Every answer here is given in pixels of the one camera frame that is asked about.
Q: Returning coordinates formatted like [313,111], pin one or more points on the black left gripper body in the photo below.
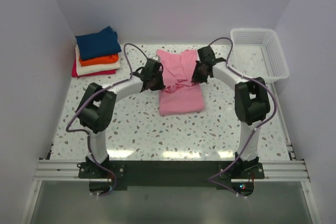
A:
[154,85]

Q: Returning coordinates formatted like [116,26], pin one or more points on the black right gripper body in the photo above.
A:
[203,77]

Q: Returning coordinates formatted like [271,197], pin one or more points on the pink t shirt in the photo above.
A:
[180,95]

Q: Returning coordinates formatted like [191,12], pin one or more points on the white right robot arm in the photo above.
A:
[251,102]

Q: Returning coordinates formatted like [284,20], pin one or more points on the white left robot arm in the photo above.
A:
[96,107]

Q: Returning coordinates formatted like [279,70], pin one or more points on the folded orange t shirt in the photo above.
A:
[109,59]

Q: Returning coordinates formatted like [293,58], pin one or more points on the white plastic basket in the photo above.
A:
[258,53]

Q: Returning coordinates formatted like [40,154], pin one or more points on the folded navy blue t shirt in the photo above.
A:
[98,44]

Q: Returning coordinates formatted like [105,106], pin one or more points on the folded cream white t shirt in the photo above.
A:
[92,68]

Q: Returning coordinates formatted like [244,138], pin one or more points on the folded crimson red t shirt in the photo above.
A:
[78,73]

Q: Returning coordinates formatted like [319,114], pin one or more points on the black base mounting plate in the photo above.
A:
[119,175]

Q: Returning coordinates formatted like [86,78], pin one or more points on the aluminium rail frame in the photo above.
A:
[139,134]

